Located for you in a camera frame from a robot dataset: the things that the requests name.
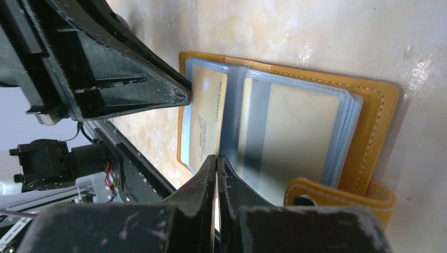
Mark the yellow leather card holder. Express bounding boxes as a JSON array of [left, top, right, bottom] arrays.
[[179, 51, 399, 228]]

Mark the gold VIP card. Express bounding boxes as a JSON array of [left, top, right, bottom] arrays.
[[237, 78, 339, 206], [188, 66, 228, 172]]

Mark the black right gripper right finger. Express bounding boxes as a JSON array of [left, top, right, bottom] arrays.
[[216, 155, 272, 252]]

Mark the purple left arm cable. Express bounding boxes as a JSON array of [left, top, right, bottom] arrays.
[[0, 209, 39, 219]]

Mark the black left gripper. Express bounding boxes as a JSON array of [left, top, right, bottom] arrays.
[[1, 1, 191, 125]]

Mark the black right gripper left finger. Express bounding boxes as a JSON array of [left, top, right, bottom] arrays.
[[163, 155, 217, 252]]

